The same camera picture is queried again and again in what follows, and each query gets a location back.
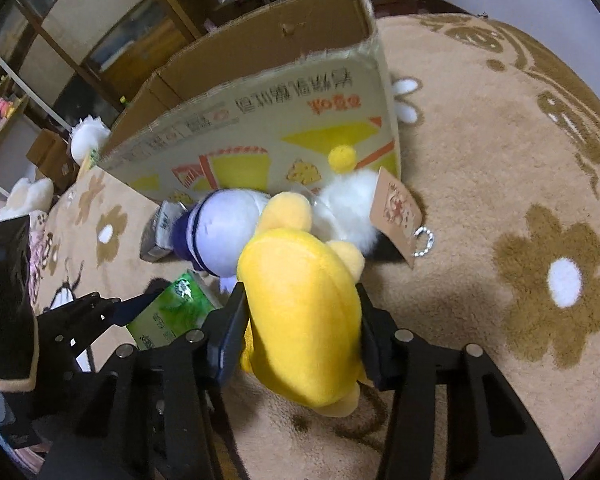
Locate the printed cardboard box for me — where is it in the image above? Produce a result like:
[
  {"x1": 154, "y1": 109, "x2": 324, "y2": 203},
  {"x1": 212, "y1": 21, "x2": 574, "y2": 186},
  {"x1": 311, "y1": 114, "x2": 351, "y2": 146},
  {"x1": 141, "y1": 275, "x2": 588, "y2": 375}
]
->
[{"x1": 96, "y1": 0, "x2": 404, "y2": 207}]

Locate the yellow plush toy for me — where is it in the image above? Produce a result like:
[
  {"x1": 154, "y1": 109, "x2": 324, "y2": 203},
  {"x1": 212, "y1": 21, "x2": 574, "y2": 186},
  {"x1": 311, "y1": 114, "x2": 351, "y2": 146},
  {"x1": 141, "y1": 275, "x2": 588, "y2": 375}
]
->
[{"x1": 237, "y1": 192, "x2": 367, "y2": 419}]

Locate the cream plush toy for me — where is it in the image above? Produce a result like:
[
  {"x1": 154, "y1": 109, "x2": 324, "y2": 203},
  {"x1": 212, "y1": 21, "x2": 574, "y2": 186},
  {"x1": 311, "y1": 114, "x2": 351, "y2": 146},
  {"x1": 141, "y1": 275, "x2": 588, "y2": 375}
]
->
[{"x1": 0, "y1": 177, "x2": 55, "y2": 222}]

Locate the brown cardboard hang tag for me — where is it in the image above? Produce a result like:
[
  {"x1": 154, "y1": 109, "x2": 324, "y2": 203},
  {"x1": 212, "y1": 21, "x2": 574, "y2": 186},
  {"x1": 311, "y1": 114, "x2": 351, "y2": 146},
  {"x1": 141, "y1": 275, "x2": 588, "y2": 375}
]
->
[{"x1": 369, "y1": 167, "x2": 425, "y2": 270}]

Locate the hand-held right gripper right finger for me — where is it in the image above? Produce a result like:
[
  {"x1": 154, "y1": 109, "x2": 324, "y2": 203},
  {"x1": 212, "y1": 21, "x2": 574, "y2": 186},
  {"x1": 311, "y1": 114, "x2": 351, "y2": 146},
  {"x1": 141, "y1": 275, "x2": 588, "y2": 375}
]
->
[{"x1": 355, "y1": 283, "x2": 567, "y2": 480}]

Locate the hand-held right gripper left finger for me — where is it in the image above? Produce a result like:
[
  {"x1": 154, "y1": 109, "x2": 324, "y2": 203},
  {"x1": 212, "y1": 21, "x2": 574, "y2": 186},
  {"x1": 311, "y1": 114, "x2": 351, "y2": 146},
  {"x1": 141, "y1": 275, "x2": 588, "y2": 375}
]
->
[{"x1": 42, "y1": 283, "x2": 252, "y2": 480}]

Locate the white fluffy plush toy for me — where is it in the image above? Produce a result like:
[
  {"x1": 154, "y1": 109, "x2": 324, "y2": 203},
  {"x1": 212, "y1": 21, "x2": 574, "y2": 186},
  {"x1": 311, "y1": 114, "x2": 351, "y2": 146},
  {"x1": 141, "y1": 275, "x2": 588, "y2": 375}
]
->
[{"x1": 312, "y1": 144, "x2": 417, "y2": 263}]

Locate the small brown cardboard box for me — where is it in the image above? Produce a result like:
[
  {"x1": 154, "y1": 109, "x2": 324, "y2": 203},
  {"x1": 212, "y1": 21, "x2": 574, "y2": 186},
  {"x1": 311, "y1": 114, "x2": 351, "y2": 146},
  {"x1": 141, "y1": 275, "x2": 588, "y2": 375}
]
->
[{"x1": 26, "y1": 129, "x2": 80, "y2": 182}]

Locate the wooden cabinet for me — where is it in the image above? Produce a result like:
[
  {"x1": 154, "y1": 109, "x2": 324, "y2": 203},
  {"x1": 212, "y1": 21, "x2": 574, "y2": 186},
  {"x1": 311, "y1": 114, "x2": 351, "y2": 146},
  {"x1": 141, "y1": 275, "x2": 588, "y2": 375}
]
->
[{"x1": 10, "y1": 0, "x2": 376, "y2": 111}]

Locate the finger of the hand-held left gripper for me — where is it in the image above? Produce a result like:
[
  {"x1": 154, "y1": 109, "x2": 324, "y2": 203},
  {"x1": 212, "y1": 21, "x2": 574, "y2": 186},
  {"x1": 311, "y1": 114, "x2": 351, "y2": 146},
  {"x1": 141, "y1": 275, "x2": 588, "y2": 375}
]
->
[
  {"x1": 32, "y1": 280, "x2": 175, "y2": 348},
  {"x1": 32, "y1": 342, "x2": 101, "y2": 413}
]

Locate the silver ball chain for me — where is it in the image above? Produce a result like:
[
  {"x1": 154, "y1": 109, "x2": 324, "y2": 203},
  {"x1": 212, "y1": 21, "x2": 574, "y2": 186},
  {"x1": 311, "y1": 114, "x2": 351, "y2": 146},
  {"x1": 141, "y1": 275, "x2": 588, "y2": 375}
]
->
[{"x1": 411, "y1": 226, "x2": 439, "y2": 260}]

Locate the green tissue packet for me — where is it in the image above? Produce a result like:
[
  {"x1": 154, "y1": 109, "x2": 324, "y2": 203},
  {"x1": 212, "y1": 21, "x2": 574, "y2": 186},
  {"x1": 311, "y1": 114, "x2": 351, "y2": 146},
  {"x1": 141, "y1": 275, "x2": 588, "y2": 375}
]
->
[{"x1": 125, "y1": 269, "x2": 227, "y2": 352}]

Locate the beige flower rug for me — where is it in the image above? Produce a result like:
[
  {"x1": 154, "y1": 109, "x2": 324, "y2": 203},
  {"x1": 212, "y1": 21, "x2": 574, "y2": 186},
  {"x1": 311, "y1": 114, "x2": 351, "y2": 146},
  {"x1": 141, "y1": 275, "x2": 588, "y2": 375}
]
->
[{"x1": 30, "y1": 12, "x2": 600, "y2": 480}]

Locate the grey tissue packet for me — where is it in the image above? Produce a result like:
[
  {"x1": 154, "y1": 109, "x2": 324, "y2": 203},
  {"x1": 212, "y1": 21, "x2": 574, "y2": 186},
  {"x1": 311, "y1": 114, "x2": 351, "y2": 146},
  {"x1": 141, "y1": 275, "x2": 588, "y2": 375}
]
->
[{"x1": 139, "y1": 200, "x2": 197, "y2": 264}]

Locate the wooden shelf with small items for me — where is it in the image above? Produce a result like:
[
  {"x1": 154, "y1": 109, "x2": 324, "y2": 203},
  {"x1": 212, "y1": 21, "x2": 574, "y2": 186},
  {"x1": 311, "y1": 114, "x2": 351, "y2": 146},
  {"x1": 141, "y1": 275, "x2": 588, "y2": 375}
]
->
[{"x1": 0, "y1": 49, "x2": 32, "y2": 171}]

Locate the white and purple plush toy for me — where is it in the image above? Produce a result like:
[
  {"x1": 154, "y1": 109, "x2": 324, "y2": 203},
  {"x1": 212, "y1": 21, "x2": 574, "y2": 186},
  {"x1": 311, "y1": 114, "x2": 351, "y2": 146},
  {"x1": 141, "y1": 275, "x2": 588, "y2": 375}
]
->
[{"x1": 182, "y1": 189, "x2": 272, "y2": 295}]

